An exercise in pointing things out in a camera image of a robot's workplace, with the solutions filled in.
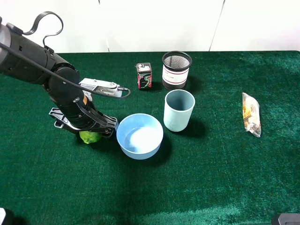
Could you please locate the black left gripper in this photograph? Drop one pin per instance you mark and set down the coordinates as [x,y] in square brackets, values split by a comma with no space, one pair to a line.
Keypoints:
[75,113]

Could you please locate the green lime fruit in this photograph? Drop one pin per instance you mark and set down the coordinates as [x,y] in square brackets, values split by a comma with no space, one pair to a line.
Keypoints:
[90,137]

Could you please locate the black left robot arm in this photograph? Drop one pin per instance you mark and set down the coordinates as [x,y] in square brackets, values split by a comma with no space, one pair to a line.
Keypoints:
[22,59]

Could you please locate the black white object bottom left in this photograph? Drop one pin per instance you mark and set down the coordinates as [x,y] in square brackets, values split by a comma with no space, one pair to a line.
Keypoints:
[6,216]

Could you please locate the black object bottom right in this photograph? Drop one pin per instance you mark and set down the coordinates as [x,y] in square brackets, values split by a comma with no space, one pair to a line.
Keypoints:
[286,219]

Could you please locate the light blue bowl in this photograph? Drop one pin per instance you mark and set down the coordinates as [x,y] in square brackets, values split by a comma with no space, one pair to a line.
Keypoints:
[139,136]

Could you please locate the red black gum box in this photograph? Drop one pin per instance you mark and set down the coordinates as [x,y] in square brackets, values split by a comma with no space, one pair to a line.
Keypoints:
[144,75]

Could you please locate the light blue cup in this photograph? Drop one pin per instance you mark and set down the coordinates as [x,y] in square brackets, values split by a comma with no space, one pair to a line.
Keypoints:
[179,105]

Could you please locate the black mesh pen holder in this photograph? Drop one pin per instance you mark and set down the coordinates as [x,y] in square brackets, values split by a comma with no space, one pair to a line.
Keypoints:
[175,71]

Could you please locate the green felt table cloth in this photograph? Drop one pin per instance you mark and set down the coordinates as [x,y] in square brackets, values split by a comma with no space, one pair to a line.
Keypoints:
[211,173]

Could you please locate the clear wrapped snack packet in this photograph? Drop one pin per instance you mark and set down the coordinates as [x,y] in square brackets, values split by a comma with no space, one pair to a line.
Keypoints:
[251,115]

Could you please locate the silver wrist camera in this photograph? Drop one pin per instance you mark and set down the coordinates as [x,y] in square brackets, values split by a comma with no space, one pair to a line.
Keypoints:
[104,88]

